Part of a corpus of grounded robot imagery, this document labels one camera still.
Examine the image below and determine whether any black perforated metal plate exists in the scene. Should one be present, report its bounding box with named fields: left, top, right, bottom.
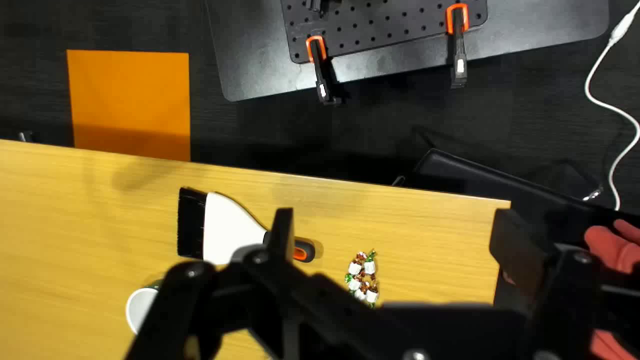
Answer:
left=205, top=0, right=610, bottom=103

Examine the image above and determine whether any white ceramic mug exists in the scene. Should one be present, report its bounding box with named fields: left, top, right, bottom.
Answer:
left=124, top=285, right=160, bottom=332

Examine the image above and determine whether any white cable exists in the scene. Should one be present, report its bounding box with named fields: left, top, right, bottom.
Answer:
left=585, top=3, right=640, bottom=213

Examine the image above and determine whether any left orange black clamp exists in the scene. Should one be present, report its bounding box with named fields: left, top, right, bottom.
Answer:
left=307, top=34, right=343, bottom=106

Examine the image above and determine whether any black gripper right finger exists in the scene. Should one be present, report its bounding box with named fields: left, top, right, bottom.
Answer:
left=490, top=210, right=640, bottom=360

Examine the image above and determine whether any black chair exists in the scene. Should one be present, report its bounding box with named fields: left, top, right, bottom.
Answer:
left=392, top=146, right=640, bottom=233

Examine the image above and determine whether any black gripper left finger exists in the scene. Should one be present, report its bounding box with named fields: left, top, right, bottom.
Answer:
left=126, top=209, right=374, bottom=360

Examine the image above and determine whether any pile of wrapped candies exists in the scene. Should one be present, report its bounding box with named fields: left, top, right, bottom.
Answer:
left=344, top=252, right=381, bottom=307

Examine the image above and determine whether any orange black clamp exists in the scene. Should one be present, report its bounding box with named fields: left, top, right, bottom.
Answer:
left=447, top=3, right=470, bottom=89
left=307, top=34, right=343, bottom=106

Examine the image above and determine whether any orange floor marking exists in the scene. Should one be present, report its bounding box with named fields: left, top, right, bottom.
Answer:
left=67, top=51, right=191, bottom=161

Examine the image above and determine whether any white brush with black bristles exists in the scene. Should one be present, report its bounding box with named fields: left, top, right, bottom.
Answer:
left=176, top=189, right=318, bottom=267

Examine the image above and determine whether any right orange black clamp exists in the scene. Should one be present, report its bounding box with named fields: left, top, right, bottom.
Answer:
left=447, top=3, right=470, bottom=89

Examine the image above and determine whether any red cloth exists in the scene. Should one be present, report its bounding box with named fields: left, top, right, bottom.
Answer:
left=585, top=218, right=640, bottom=360

